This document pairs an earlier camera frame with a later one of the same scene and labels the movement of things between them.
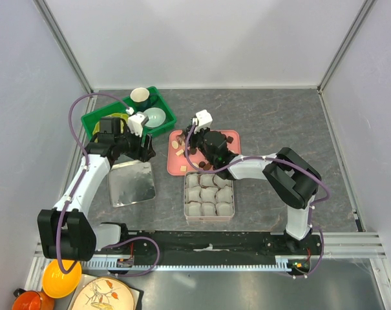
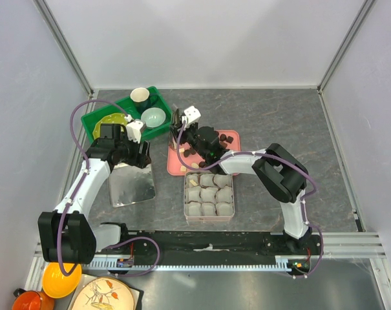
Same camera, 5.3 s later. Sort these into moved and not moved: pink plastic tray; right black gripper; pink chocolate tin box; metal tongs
Moved: metal tongs
Not moved: right black gripper; pink chocolate tin box; pink plastic tray
